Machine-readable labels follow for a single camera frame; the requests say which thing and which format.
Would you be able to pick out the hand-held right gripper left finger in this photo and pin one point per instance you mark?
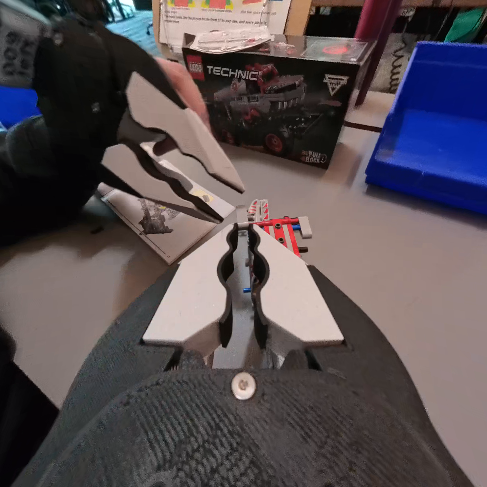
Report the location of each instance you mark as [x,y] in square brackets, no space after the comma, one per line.
[190,304]

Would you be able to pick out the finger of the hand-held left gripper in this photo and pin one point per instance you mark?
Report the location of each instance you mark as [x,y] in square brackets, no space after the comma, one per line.
[182,129]
[133,171]

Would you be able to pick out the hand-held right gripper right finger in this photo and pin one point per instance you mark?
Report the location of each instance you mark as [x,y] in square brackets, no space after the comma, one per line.
[296,304]

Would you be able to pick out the brick-built toy vehicle chassis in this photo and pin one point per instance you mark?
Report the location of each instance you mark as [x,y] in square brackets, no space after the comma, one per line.
[281,228]

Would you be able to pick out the person's left forearm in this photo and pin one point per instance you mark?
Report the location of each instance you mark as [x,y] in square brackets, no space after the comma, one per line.
[38,198]

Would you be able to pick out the grey desk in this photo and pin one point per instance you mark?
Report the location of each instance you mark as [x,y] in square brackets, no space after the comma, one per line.
[380,266]

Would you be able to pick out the person's left hand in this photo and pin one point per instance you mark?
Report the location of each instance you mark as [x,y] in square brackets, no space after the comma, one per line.
[186,87]

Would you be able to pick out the building instruction booklet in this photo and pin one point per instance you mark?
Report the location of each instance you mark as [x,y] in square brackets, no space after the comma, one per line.
[178,232]

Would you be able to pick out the clear plastic parts bag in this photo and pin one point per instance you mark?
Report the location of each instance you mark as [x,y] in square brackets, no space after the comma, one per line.
[228,40]

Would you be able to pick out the white printed poster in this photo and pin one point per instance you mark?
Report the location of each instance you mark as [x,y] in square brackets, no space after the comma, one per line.
[236,17]

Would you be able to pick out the black printed toy box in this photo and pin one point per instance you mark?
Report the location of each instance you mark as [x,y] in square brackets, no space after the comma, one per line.
[304,87]

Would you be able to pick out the blue plastic storage bin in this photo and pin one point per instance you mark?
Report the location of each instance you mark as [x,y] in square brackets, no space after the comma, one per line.
[430,152]

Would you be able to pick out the green object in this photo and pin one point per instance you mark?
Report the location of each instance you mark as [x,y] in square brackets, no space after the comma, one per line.
[466,24]

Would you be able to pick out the dark red post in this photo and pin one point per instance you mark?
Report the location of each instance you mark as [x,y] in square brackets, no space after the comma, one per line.
[376,38]

